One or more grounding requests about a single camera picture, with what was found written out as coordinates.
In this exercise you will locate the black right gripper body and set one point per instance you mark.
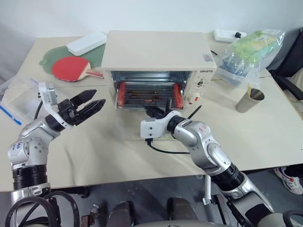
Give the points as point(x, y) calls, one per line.
point(159, 114)

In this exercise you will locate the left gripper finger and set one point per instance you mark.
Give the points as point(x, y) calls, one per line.
point(92, 107)
point(86, 96)

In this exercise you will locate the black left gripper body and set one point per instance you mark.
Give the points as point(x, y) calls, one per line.
point(68, 112)

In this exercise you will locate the glass toaster oven door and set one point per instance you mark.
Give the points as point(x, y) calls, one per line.
point(132, 125)

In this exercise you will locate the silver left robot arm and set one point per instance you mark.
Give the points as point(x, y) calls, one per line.
point(26, 146)

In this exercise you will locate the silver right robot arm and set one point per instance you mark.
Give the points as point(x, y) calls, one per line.
point(213, 151)

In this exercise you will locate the brown sausage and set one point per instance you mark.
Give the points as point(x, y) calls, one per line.
point(149, 100)

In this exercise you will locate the white red oven timer knob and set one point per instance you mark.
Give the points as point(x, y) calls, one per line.
point(195, 97)

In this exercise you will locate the cream toaster oven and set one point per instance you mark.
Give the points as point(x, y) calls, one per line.
point(154, 49)

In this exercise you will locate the black zip tie tail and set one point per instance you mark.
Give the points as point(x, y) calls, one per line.
point(195, 111)

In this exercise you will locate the red table tennis paddle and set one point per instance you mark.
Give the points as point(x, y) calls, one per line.
point(68, 68)

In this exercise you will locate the clear plastic storage box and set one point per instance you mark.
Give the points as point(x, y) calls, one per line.
point(19, 99)

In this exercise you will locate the green silicone mat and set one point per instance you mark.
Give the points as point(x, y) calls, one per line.
point(50, 59)

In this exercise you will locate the white rectangular case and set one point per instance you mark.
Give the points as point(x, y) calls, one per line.
point(86, 43)

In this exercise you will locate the stainless steel cup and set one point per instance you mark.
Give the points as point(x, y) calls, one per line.
point(249, 102)

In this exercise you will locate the white power strip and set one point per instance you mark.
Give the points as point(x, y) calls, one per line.
point(225, 35)

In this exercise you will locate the clear plastic bag with items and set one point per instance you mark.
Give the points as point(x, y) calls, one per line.
point(248, 54)

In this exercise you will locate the black power plug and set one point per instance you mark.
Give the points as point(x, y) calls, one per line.
point(237, 34)

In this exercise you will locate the black chair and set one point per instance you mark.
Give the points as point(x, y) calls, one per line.
point(286, 78)

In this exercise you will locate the white red sneaker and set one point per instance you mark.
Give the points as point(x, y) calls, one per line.
point(288, 179)

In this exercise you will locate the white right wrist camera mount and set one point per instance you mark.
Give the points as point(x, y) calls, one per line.
point(151, 127)

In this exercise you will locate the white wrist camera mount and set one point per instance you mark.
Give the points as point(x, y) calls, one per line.
point(151, 127)
point(48, 94)

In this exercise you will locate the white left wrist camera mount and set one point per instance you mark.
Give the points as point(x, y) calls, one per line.
point(48, 94)

